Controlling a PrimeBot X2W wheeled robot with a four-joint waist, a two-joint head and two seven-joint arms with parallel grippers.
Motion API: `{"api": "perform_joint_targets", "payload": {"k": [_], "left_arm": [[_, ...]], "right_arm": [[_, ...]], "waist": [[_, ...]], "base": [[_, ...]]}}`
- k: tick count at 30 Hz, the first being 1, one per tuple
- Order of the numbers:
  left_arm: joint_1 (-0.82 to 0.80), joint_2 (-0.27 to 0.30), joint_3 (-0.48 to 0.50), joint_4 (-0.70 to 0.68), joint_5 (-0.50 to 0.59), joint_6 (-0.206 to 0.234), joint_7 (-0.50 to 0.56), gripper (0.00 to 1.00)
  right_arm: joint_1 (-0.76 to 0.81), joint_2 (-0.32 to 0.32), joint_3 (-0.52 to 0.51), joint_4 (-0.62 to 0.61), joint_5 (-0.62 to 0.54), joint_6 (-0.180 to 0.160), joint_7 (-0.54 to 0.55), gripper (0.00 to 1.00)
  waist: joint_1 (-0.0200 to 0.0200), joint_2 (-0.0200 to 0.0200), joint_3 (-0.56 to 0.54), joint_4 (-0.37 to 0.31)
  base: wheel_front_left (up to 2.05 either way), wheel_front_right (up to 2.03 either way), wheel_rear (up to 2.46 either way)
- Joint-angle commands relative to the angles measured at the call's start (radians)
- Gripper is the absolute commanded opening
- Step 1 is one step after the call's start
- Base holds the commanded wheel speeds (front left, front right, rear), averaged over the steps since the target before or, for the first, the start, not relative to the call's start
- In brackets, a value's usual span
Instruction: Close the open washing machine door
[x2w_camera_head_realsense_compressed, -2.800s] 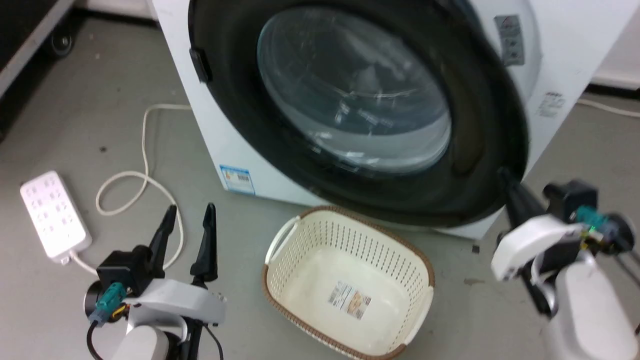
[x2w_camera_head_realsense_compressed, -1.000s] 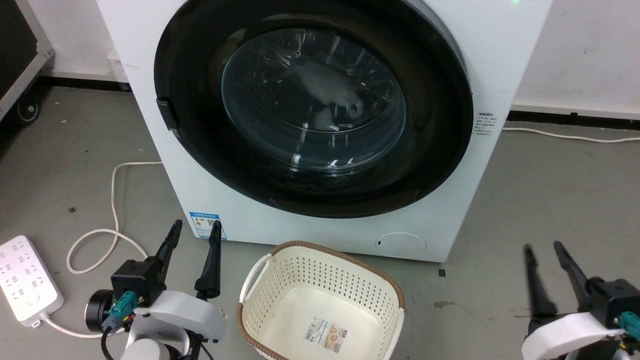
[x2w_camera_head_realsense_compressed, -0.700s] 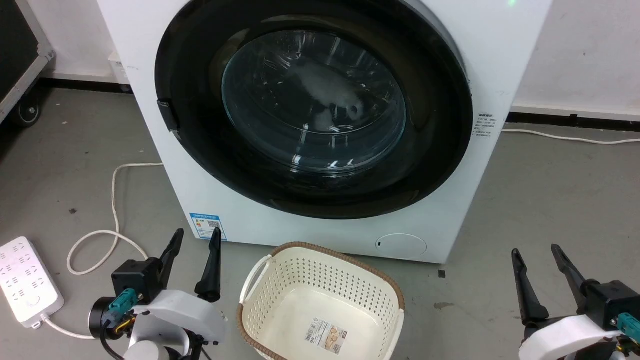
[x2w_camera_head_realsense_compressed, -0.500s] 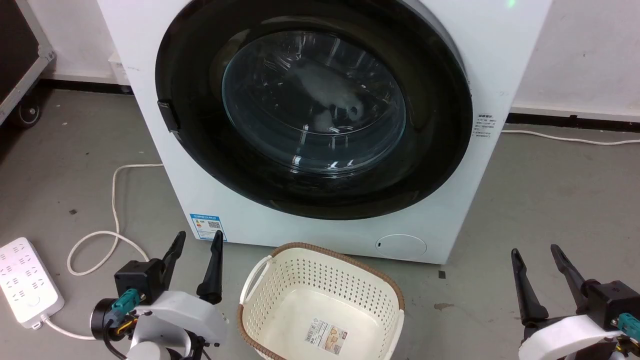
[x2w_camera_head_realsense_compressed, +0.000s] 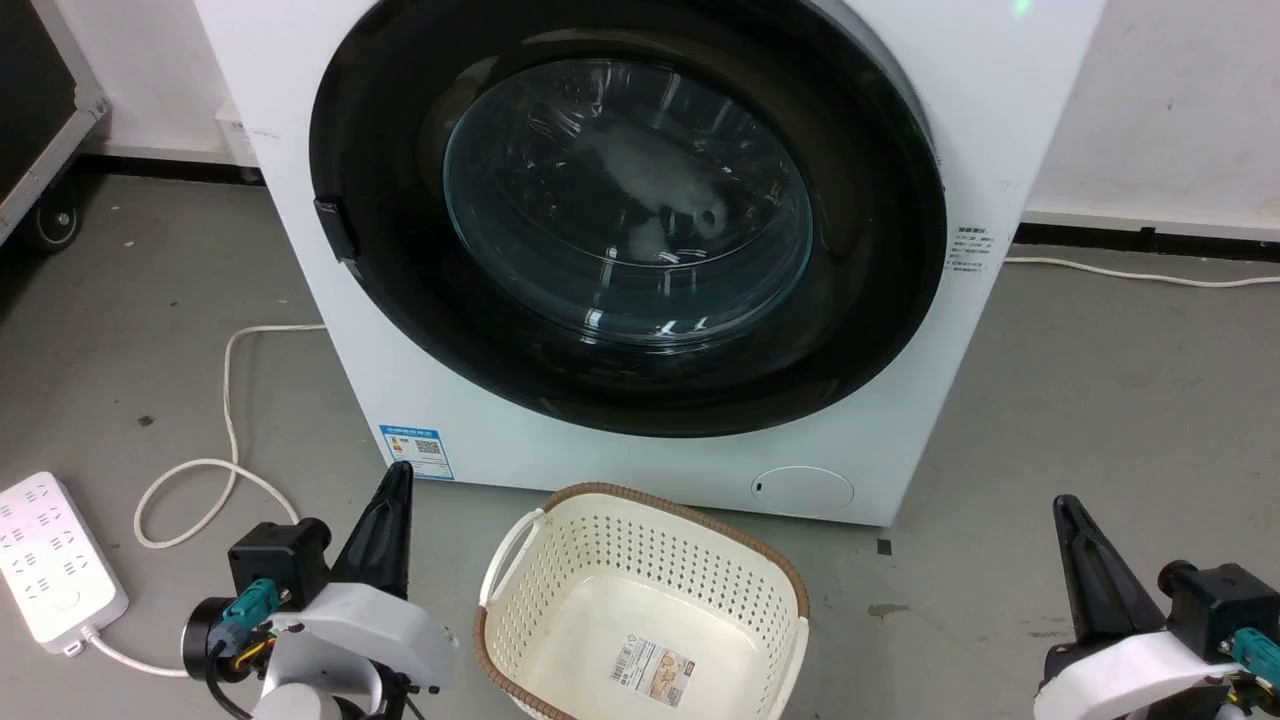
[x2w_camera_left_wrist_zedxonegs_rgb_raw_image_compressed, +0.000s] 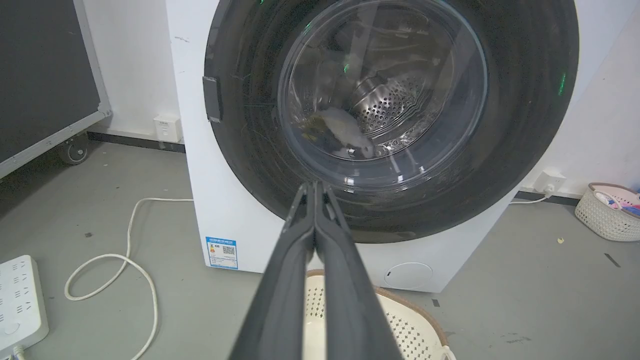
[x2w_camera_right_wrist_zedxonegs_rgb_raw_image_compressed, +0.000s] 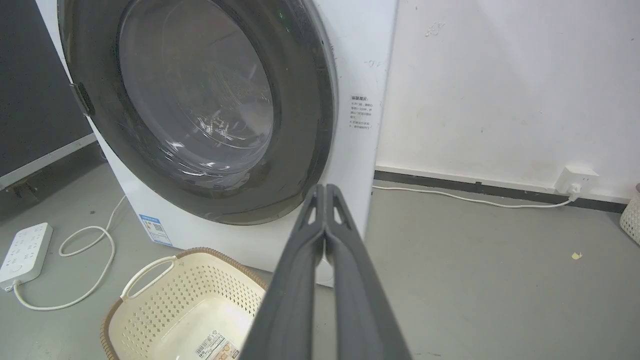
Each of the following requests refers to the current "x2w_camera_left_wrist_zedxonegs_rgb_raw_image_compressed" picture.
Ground grey caster wheel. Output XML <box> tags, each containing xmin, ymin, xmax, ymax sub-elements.
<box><xmin>58</xmin><ymin>134</ymin><xmax>90</xmax><ymax>166</ymax></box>

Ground white front-load washing machine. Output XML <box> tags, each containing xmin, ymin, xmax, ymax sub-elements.
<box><xmin>165</xmin><ymin>0</ymin><xmax>593</xmax><ymax>294</ymax></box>

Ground white power strip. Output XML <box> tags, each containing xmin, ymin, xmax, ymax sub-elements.
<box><xmin>0</xmin><ymin>255</ymin><xmax>50</xmax><ymax>356</ymax></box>

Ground blue energy label sticker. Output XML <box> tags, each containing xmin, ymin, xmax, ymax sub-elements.
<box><xmin>205</xmin><ymin>236</ymin><xmax>239</xmax><ymax>271</ymax></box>

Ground round black washing machine door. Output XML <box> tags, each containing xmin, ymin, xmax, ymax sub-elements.
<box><xmin>202</xmin><ymin>0</ymin><xmax>580</xmax><ymax>244</ymax></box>

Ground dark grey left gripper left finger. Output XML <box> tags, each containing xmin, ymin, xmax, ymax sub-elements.
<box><xmin>229</xmin><ymin>182</ymin><xmax>317</xmax><ymax>360</ymax></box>

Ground small white woven basket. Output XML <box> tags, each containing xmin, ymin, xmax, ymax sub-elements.
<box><xmin>574</xmin><ymin>182</ymin><xmax>640</xmax><ymax>242</ymax></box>

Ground black panel with metal frame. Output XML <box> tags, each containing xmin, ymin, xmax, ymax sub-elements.
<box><xmin>0</xmin><ymin>0</ymin><xmax>113</xmax><ymax>180</ymax></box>

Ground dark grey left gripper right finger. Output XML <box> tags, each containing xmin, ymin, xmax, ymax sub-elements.
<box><xmin>314</xmin><ymin>181</ymin><xmax>404</xmax><ymax>360</ymax></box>

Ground white wall socket with plug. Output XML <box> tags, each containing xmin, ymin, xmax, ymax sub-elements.
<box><xmin>533</xmin><ymin>170</ymin><xmax>567</xmax><ymax>196</ymax></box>

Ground colourful clothes in basket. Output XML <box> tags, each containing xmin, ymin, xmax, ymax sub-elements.
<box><xmin>594</xmin><ymin>187</ymin><xmax>640</xmax><ymax>217</ymax></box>

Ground white perforated laundry basket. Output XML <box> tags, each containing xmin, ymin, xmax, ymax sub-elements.
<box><xmin>303</xmin><ymin>269</ymin><xmax>457</xmax><ymax>360</ymax></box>

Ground white power cable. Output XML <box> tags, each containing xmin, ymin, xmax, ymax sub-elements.
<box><xmin>64</xmin><ymin>197</ymin><xmax>195</xmax><ymax>360</ymax></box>

